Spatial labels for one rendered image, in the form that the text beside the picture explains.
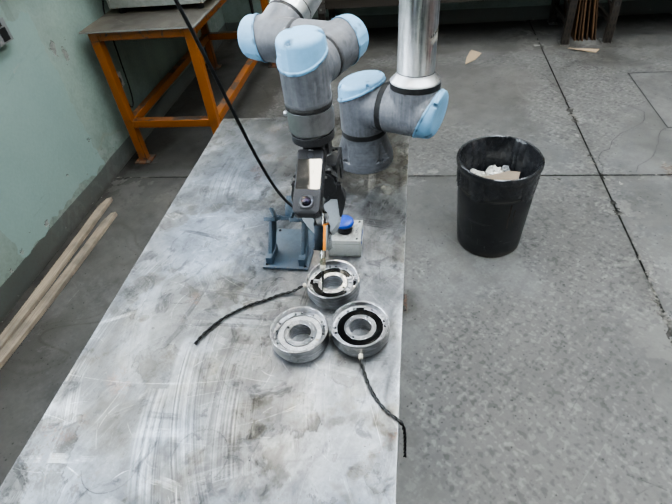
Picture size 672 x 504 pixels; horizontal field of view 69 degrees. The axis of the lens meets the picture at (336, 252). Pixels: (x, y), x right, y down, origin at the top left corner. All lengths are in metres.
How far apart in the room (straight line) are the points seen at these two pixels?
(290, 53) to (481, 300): 1.51
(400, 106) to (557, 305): 1.20
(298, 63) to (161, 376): 0.58
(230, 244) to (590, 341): 1.38
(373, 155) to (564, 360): 1.06
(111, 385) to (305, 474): 0.39
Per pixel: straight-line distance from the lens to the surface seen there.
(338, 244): 1.04
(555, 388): 1.88
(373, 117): 1.22
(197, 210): 1.29
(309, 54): 0.75
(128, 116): 3.16
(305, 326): 0.91
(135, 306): 1.10
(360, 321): 0.91
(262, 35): 0.91
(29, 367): 2.32
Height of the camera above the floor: 1.52
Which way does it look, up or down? 42 degrees down
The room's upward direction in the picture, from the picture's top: 7 degrees counter-clockwise
